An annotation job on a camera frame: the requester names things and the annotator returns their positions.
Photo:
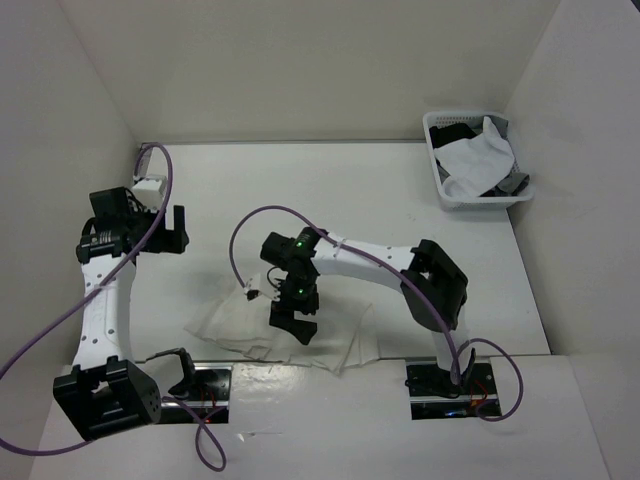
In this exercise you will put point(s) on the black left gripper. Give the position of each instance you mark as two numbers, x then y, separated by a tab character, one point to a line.
170	241

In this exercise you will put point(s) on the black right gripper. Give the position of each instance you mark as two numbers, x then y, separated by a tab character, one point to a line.
304	330

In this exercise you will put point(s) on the white pleated skirt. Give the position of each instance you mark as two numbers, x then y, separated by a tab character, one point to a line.
346	336

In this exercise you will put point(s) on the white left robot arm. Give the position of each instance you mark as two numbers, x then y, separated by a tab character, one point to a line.
105	392

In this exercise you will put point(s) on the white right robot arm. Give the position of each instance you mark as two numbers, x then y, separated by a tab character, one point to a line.
433	286

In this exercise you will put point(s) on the white plastic basket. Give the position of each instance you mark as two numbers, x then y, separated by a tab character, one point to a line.
444	118

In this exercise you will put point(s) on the white garment in basket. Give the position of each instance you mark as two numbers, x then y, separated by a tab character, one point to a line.
466	165

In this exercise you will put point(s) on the black garment in basket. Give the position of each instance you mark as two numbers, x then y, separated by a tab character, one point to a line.
441	136

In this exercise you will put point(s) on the grey garment in basket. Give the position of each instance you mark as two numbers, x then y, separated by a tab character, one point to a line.
502	159

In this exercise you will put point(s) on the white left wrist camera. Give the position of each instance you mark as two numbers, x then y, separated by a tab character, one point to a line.
150	191

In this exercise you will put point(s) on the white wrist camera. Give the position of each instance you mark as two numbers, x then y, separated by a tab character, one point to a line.
259	285
150	191

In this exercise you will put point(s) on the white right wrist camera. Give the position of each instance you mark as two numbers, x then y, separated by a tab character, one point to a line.
259	285

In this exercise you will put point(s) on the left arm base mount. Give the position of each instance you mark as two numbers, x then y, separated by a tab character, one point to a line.
204	387

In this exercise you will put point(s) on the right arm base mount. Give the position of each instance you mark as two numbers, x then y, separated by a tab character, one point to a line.
433	396

